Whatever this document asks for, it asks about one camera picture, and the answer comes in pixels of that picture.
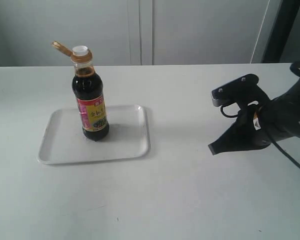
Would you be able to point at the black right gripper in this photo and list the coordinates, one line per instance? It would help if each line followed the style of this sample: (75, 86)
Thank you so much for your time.
(245, 92)

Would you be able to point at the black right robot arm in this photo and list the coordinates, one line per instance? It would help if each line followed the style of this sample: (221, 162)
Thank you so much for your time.
(280, 118)

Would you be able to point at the dark soy sauce bottle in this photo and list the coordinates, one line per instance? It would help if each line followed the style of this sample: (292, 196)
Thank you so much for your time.
(87, 87)

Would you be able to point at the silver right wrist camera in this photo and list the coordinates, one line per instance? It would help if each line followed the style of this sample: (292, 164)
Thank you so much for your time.
(219, 98)

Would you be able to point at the white plastic tray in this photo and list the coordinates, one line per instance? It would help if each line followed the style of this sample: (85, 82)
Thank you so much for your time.
(64, 142)

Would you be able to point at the dark vertical post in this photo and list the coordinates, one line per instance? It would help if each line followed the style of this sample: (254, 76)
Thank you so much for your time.
(280, 31)

